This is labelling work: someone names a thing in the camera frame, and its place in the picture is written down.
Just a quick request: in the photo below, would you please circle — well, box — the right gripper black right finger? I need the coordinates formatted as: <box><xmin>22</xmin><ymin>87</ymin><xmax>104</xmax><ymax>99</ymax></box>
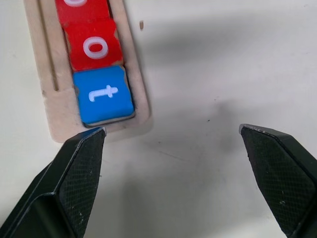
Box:
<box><xmin>238</xmin><ymin>123</ymin><xmax>317</xmax><ymax>238</ymax></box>

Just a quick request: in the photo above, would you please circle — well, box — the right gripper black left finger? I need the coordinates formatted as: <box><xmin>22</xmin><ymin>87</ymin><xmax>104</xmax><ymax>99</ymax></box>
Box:
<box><xmin>0</xmin><ymin>126</ymin><xmax>107</xmax><ymax>238</ymax></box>

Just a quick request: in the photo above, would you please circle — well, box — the blue letter t block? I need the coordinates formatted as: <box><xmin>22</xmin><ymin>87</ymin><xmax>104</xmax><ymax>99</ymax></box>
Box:
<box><xmin>72</xmin><ymin>65</ymin><xmax>136</xmax><ymax>125</ymax></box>

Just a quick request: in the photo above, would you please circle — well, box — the red letter o block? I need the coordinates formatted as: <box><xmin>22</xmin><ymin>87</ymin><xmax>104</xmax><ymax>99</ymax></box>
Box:
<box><xmin>63</xmin><ymin>18</ymin><xmax>124</xmax><ymax>72</ymax></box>

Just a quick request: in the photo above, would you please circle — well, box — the red letter b block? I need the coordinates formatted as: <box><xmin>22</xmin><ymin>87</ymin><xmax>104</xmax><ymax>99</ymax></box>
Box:
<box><xmin>54</xmin><ymin>0</ymin><xmax>112</xmax><ymax>25</ymax></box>

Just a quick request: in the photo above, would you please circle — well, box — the wooden letter tray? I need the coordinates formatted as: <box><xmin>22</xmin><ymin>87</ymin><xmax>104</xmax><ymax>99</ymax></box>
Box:
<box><xmin>23</xmin><ymin>0</ymin><xmax>154</xmax><ymax>143</ymax></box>

